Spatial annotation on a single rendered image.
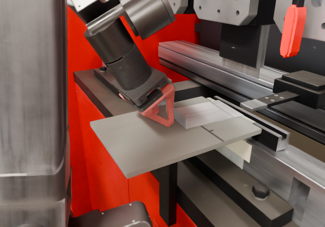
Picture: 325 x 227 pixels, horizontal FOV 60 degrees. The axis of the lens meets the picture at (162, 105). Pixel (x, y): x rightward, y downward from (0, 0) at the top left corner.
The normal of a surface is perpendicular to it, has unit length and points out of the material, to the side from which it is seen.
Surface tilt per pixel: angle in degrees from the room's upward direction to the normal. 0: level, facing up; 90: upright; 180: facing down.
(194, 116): 0
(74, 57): 90
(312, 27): 90
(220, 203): 0
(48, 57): 81
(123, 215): 13
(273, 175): 90
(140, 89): 30
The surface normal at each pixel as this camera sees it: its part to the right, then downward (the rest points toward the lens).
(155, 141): 0.00, -0.91
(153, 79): -0.44, -0.70
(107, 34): 0.30, 0.47
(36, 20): 0.26, 0.25
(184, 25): 0.49, 0.35
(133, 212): -0.20, -0.93
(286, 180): -0.87, 0.20
